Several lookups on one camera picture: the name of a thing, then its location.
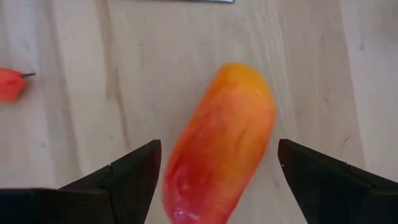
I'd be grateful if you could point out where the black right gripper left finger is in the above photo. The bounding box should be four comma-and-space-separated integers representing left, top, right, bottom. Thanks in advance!
0, 139, 162, 224

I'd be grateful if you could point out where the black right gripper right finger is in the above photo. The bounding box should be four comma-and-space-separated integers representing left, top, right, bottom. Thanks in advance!
277, 138, 398, 224

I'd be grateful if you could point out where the orange red bell pepper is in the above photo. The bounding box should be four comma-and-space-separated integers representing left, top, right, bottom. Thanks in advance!
161, 62, 277, 224

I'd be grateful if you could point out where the small orange pepper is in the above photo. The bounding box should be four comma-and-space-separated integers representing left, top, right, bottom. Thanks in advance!
0, 67, 37, 103

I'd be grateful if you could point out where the knife with teal handle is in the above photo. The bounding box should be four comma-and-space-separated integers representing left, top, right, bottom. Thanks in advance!
146, 0, 236, 4

